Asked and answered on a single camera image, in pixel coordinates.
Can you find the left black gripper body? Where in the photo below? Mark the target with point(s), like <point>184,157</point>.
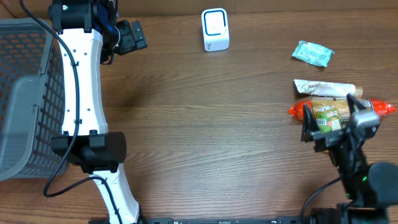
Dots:
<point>132,37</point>

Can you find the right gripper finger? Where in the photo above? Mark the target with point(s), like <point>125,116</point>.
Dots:
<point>355,106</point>
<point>309,127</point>

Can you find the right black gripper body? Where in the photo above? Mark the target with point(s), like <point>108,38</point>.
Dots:
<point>344,148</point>

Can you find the green snack packet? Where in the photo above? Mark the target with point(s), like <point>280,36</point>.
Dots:
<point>327,119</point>

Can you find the orange spaghetti package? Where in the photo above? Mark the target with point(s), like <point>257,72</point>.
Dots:
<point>382,108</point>

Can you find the white tube gold cap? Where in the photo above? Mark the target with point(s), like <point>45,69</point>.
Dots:
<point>327,89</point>

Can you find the teal snack packet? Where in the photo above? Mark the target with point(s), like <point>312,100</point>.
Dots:
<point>313,54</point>

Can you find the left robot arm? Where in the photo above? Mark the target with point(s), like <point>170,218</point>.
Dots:
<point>90,34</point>

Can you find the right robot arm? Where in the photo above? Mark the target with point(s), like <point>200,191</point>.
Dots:
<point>371,188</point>

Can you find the white barcode scanner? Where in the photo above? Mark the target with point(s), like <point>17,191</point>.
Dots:
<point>215,29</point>

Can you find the grey plastic shopping basket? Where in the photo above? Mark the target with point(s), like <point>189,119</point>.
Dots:
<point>32,99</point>

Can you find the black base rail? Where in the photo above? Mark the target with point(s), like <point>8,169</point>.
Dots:
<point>278,220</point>

